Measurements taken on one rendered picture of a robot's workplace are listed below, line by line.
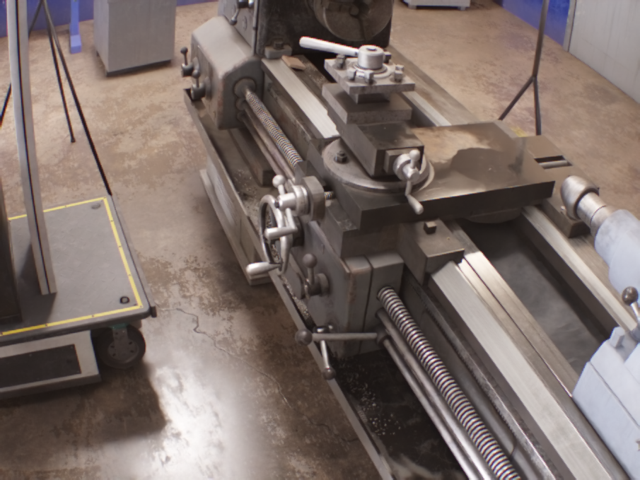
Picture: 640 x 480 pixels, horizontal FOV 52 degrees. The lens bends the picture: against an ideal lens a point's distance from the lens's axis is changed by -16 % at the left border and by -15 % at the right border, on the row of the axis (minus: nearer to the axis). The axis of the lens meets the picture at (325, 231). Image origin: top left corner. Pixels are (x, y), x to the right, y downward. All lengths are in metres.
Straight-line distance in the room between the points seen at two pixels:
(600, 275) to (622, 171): 2.50
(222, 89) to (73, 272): 0.83
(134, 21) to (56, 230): 2.10
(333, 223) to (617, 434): 0.84
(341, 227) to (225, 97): 1.10
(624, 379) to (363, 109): 0.90
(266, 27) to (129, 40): 2.08
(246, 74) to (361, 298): 1.14
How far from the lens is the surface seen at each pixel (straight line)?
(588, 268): 1.77
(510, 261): 1.93
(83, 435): 2.36
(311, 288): 1.81
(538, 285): 1.88
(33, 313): 2.33
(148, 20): 4.51
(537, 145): 2.19
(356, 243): 1.69
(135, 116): 4.08
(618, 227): 1.41
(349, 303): 1.73
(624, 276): 1.36
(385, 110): 1.76
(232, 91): 2.65
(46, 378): 2.40
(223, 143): 2.93
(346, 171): 1.72
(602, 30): 5.66
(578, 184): 1.51
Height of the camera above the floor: 1.83
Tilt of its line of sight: 36 degrees down
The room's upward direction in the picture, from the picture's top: 5 degrees clockwise
